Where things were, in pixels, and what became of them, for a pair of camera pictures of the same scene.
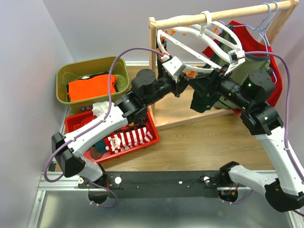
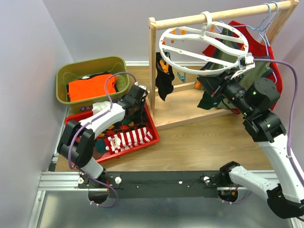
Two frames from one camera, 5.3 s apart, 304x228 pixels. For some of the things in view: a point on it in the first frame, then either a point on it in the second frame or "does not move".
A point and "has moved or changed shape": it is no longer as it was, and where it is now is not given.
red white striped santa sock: x=116 y=143 does not move
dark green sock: x=201 y=103 has moved or changed shape
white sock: x=99 y=108 does not move
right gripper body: x=224 y=84 does not move
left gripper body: x=176 y=84 → x=140 y=105
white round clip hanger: x=208 y=45 does not move
